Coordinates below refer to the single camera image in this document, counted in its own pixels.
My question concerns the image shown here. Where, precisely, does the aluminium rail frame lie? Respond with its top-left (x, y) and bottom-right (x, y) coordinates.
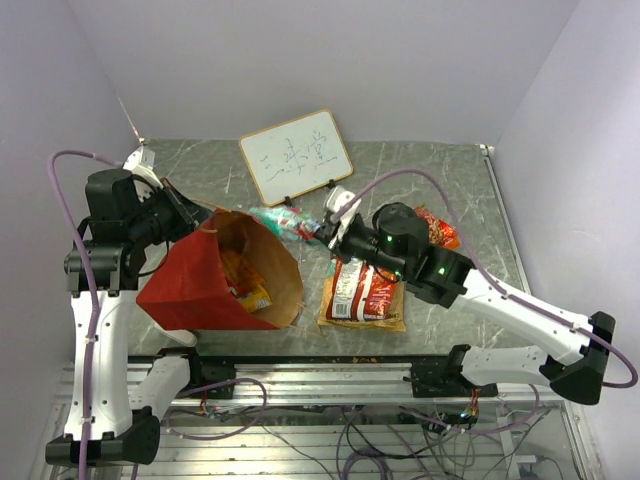
top-left (49, 354), bottom-right (601, 480)

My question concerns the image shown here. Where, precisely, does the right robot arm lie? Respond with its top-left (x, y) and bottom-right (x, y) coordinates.
top-left (314, 202), bottom-right (616, 405)

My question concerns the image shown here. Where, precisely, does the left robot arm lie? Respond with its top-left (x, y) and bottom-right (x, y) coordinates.
top-left (45, 167), bottom-right (212, 467)

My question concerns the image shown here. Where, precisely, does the small whiteboard with stand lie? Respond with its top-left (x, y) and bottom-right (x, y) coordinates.
top-left (239, 109), bottom-right (354, 206)

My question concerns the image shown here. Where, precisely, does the orange Kettle chips bag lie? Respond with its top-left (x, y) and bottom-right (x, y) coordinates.
top-left (220, 249), bottom-right (265, 297)

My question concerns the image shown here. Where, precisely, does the orange snack bag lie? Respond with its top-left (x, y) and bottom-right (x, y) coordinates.
top-left (440, 231), bottom-right (460, 250)

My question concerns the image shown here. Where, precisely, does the purple cable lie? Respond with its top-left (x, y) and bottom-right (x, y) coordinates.
top-left (334, 168), bottom-right (639, 436)
top-left (48, 149), bottom-right (141, 480)

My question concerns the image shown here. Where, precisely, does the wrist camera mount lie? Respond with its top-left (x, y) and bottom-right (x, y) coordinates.
top-left (122, 145), bottom-right (162, 200)
top-left (324, 186), bottom-right (361, 239)

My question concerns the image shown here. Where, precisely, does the red paper bag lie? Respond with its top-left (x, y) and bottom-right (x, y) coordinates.
top-left (137, 210), bottom-right (304, 330)

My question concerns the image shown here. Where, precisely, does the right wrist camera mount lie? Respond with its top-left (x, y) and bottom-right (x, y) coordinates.
top-left (324, 186), bottom-right (361, 239)

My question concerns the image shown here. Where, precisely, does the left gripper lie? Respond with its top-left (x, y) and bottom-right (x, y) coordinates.
top-left (128, 177), bottom-right (214, 246)

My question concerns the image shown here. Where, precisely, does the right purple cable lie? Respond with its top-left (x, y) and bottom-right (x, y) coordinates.
top-left (334, 168), bottom-right (639, 436)

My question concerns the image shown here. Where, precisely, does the yellow snack bag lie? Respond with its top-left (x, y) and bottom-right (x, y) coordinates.
top-left (237, 285), bottom-right (272, 313)

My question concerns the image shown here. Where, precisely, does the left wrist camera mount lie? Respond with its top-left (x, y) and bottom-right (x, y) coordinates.
top-left (122, 145), bottom-right (162, 200)

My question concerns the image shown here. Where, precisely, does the white object at table edge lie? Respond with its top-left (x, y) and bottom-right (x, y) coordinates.
top-left (155, 324), bottom-right (197, 347)

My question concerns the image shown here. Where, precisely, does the red Doritos bag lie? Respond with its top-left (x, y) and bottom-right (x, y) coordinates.
top-left (324, 258), bottom-right (404, 322)

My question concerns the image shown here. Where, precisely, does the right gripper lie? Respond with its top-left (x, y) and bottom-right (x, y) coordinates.
top-left (312, 215), bottom-right (410, 277)

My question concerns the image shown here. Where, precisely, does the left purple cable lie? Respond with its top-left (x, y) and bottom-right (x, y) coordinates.
top-left (48, 149), bottom-right (141, 480)

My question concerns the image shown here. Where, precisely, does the teal snack bag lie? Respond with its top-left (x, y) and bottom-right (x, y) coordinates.
top-left (248, 205), bottom-right (321, 243)

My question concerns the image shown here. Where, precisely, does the red cookie snack bag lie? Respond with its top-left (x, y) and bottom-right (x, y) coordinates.
top-left (414, 206), bottom-right (457, 247)

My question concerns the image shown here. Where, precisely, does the tan kettle chips bag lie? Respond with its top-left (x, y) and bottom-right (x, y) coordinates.
top-left (317, 259), bottom-right (407, 334)

